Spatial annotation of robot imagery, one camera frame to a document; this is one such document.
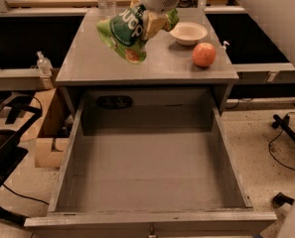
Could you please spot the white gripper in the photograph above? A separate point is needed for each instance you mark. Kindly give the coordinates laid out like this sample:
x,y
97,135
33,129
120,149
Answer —
x,y
153,22

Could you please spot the green rice chip bag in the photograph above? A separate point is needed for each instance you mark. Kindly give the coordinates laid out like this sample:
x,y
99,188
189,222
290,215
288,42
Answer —
x,y
123,33

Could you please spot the open grey drawer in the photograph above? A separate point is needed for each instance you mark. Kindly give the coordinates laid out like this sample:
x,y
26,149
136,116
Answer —
x,y
148,163

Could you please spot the clear plastic water bottle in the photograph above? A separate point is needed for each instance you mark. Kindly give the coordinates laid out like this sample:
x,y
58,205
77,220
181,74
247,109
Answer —
x,y
108,8

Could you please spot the white paper bowl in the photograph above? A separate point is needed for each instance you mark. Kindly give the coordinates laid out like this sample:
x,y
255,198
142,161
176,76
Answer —
x,y
188,33

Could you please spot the red apple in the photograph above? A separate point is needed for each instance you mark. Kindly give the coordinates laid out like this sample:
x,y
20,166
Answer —
x,y
204,54

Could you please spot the grey wooden cabinet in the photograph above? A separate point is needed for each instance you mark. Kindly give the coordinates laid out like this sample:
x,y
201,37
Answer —
x,y
90,62

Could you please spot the small white pump bottle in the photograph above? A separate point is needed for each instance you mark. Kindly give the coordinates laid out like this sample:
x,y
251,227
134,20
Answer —
x,y
225,45

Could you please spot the clear sanitizer pump bottle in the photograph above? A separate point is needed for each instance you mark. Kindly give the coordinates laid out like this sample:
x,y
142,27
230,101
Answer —
x,y
44,64

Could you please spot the brown cardboard box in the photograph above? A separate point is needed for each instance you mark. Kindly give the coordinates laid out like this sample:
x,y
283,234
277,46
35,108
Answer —
x,y
47,131

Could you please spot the black stand base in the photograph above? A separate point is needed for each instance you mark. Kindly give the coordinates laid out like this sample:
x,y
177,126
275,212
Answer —
x,y
280,199

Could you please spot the grey shelf rail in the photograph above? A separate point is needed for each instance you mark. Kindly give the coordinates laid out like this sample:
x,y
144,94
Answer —
x,y
21,79

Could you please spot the black chair frame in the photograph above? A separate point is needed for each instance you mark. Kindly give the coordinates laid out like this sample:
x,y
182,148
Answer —
x,y
10,153

